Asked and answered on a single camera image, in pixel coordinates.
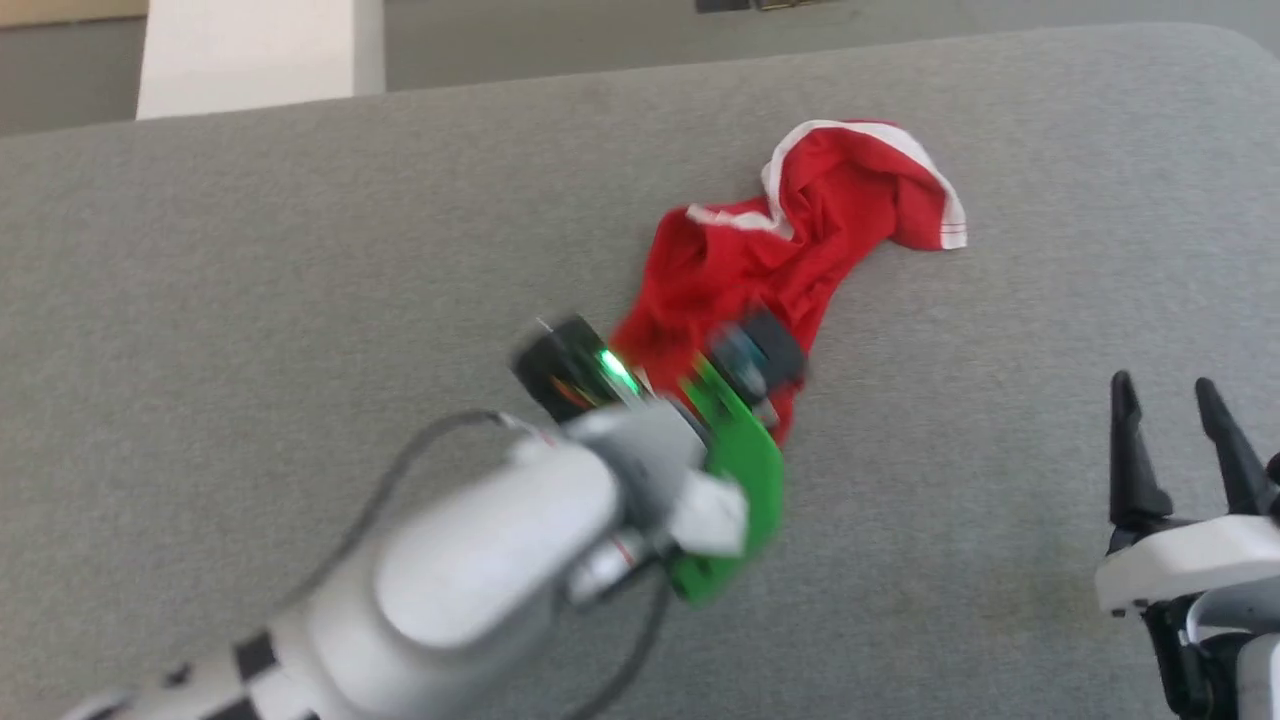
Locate white box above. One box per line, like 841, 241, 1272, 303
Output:
136, 0, 387, 122

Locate red shorts with white trim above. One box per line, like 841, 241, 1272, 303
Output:
608, 119, 969, 448

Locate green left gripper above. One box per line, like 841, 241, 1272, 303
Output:
508, 316, 788, 609

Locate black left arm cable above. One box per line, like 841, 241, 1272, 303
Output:
290, 408, 673, 720

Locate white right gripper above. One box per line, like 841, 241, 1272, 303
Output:
1094, 369, 1280, 618

